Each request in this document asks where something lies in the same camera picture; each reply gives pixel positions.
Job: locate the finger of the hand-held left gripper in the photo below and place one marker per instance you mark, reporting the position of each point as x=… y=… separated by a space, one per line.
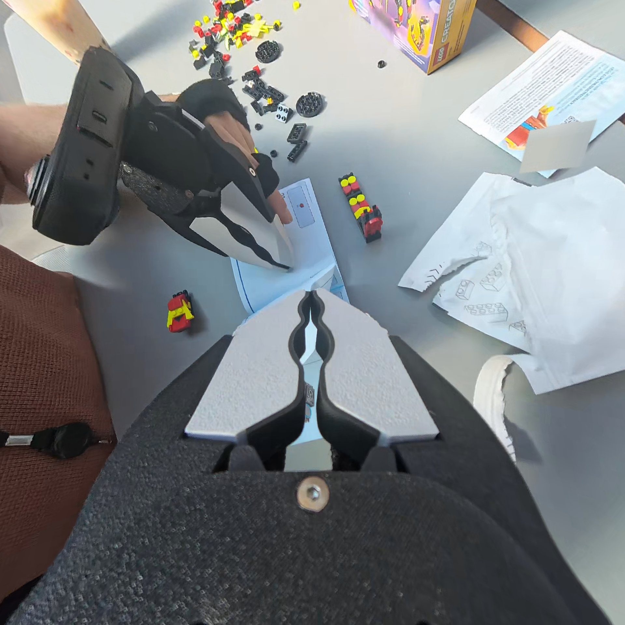
x=271 y=239
x=219 y=237

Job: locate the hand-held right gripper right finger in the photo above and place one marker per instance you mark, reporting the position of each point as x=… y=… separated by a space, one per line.
x=381 y=385

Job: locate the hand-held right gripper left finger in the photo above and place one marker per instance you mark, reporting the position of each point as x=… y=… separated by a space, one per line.
x=244 y=385

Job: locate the light blue instruction booklet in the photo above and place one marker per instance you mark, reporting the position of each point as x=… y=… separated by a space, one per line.
x=312 y=244

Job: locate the grey desk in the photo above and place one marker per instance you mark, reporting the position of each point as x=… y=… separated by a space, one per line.
x=415 y=122
x=586 y=19

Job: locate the person's left hand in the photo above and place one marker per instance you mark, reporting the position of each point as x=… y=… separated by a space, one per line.
x=229 y=129

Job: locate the small black Lego piece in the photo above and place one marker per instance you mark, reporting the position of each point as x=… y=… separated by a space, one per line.
x=179 y=312

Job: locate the long red black brick model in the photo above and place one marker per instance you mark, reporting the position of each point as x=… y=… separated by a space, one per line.
x=371 y=224

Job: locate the torn white paper strip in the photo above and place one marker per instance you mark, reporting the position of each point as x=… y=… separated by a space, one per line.
x=488 y=385

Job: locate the pile of loose toy bricks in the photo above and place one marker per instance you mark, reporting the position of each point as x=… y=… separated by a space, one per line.
x=267 y=50

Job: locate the person's brown knit sweater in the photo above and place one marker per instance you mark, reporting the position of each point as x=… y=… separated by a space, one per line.
x=44 y=366

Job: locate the torn white paper bag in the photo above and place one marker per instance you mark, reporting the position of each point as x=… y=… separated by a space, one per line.
x=561 y=268

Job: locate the purple toy brick box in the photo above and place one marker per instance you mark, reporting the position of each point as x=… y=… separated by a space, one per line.
x=429 y=34

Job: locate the white printed leaflet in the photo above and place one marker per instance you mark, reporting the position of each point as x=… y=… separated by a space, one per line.
x=537 y=78

